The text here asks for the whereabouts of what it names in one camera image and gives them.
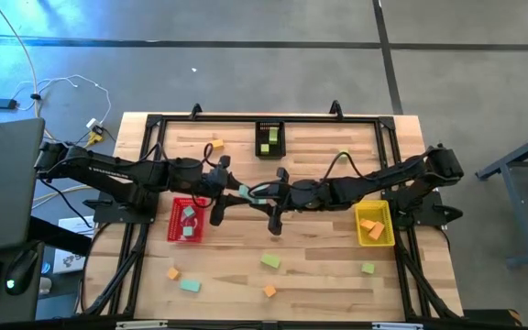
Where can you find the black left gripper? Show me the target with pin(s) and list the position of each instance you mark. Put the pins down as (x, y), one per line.
(216, 183)

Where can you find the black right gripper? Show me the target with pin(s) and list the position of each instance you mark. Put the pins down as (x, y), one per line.
(284, 197)

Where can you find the light blue block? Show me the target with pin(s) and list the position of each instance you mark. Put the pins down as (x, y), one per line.
(189, 212)
(244, 191)
(190, 285)
(188, 231)

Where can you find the green block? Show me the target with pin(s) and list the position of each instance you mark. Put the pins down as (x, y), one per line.
(270, 260)
(368, 268)
(265, 148)
(273, 135)
(344, 154)

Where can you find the long orange block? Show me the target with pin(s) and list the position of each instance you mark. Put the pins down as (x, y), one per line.
(377, 232)

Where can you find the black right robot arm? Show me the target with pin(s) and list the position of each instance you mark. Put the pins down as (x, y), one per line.
(383, 176)

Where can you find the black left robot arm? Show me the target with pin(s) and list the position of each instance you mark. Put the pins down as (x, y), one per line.
(108, 169)

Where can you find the black plastic basket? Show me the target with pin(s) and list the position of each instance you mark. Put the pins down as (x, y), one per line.
(259, 133)

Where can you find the red plastic basket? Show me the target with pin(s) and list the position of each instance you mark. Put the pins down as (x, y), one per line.
(174, 229)

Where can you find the yellow plastic basket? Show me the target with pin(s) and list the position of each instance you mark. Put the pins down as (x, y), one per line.
(374, 210)

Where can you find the yellow connector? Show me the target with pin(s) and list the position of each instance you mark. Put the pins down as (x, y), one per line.
(95, 136)

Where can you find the white power adapter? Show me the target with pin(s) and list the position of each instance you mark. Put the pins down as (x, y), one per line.
(92, 123)

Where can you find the silver aluminium bar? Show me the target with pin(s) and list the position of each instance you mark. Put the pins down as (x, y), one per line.
(397, 326)
(141, 324)

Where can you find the white printed paper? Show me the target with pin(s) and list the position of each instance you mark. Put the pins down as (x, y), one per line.
(69, 263)

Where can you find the black computer mouse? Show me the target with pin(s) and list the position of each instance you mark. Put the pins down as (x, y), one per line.
(21, 270)

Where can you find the dark desk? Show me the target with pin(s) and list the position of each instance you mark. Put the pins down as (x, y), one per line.
(16, 307)

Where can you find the blue-grey metal stand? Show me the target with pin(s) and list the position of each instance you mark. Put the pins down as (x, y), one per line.
(515, 215)

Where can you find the black metal table frame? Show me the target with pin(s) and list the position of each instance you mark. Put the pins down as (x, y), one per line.
(291, 119)

